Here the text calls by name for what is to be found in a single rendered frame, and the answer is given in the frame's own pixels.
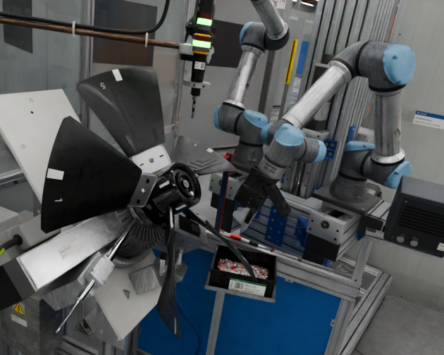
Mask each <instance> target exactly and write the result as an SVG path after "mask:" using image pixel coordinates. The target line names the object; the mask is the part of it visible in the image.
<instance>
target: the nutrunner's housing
mask: <svg viewBox="0 0 444 355"><path fill-rule="evenodd" d="M207 55H208V54H198V53H194V52H193V61H192V75H191V81H193V82H203V80H204V73H205V69H206V58H207ZM200 91H201V90H200V88H194V87H191V93H190V94H191V95H192V96H200Z"/></svg>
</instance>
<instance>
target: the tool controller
mask: <svg viewBox="0 0 444 355"><path fill-rule="evenodd" d="M383 238H384V239H386V240H389V241H391V242H396V243H398V244H403V245H405V246H409V247H412V248H415V249H420V250H422V251H427V252H429V253H432V254H436V255H439V256H443V257H444V185H440V184H437V183H434V182H429V181H425V180H420V179H417V178H414V177H408V176H405V175H403V176H402V177H401V179H400V183H399V185H398V187H397V191H396V193H395V196H394V199H393V202H392V204H391V207H390V210H389V212H388V216H387V218H386V225H385V230H384V236H383Z"/></svg>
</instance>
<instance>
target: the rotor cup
mask: <svg viewBox="0 0 444 355"><path fill-rule="evenodd" d="M155 175H158V176H157V177H158V178H157V181H156V183H155V186H154V188H153V190H152V193H151V194H150V196H149V199H148V201H147V203H146V205H145V206H144V207H142V208H138V207H134V208H135V210H136V212H137V214H138V215H139V216H140V218H141V219H142V220H143V221H144V222H146V223H147V224H149V225H151V226H153V227H157V228H159V227H161V224H162V223H165V219H166V214H167V210H168V206H170V207H171V208H172V218H173V216H174V215H176V214H178V213H181V212H183V211H185V210H187V209H189V208H191V207H193V206H196V205H197V204H198V203H199V202H200V199H201V197H202V191H201V187H200V183H199V180H198V179H197V176H196V175H195V173H194V172H193V171H192V170H191V169H190V168H189V167H188V166H187V165H185V164H184V163H180V162H177V163H173V164H172V165H170V166H168V167H166V168H164V169H163V170H160V171H159V172H157V173H155ZM183 180H187V181H188V183H189V187H185V186H184V184H183ZM167 181H169V184H167V185H166V186H164V187H162V188H160V186H159V185H162V184H163V183H165V182H167ZM183 205H186V206H185V207H183V208H181V209H179V210H176V208H179V207H181V206H183Z"/></svg>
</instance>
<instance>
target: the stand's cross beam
mask: <svg viewBox="0 0 444 355"><path fill-rule="evenodd" d="M56 351H57V352H58V353H60V354H62V355H98V353H99V351H97V350H96V349H93V348H91V347H89V346H87V345H85V344H83V343H81V342H79V341H77V340H74V339H73V338H71V337H69V336H67V335H63V336H62V344H61V345H60V346H59V347H57V348H56Z"/></svg>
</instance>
